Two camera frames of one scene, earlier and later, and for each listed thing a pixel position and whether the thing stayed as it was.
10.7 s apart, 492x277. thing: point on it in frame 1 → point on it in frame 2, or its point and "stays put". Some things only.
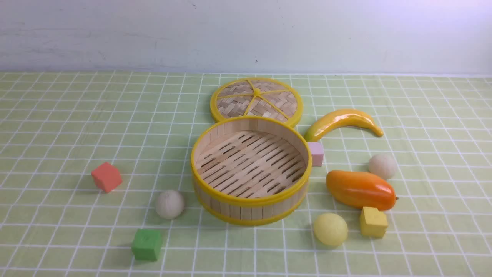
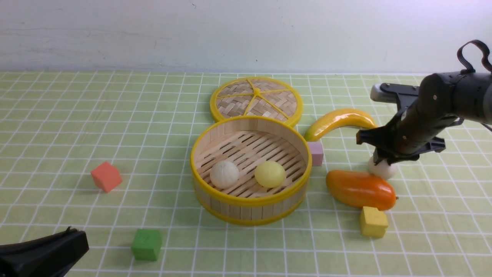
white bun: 383,165 stays put
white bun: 170,204 → 224,174
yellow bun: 331,229 → 270,174
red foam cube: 107,177 stays put
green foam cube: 147,244 stays put
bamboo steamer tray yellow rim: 250,171 stays put
